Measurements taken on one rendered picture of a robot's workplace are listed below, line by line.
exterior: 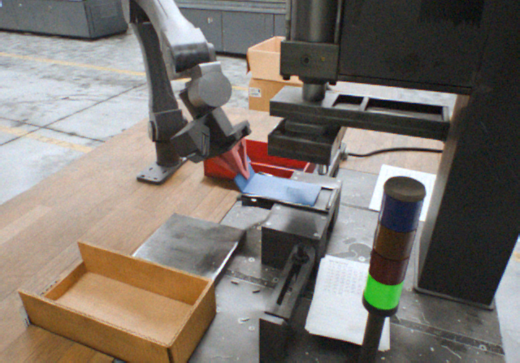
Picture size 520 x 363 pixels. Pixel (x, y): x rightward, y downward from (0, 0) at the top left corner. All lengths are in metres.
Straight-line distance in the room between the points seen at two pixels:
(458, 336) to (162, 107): 0.72
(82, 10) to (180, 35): 6.76
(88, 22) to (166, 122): 6.58
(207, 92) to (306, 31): 0.18
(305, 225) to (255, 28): 5.05
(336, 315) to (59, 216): 0.60
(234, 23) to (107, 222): 5.05
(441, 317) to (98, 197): 0.72
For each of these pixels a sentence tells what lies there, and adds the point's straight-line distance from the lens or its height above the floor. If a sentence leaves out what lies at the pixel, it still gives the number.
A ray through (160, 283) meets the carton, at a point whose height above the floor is 0.93.
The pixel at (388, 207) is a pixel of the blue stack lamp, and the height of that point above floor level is 1.18.
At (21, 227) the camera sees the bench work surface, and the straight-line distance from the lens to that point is 0.93.
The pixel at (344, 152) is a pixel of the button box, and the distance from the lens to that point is 1.06.
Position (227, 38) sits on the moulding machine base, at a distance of 5.85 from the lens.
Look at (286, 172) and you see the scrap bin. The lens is 0.88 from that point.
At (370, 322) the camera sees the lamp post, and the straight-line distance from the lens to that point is 0.50.
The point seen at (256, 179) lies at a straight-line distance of 0.78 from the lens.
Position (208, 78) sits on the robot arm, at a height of 1.21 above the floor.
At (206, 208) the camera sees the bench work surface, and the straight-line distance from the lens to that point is 0.86.
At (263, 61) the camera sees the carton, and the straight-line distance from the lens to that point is 3.04.
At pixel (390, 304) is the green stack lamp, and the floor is 1.06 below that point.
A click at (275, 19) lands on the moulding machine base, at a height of 0.57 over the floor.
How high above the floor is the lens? 1.39
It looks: 29 degrees down
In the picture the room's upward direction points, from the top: straight up
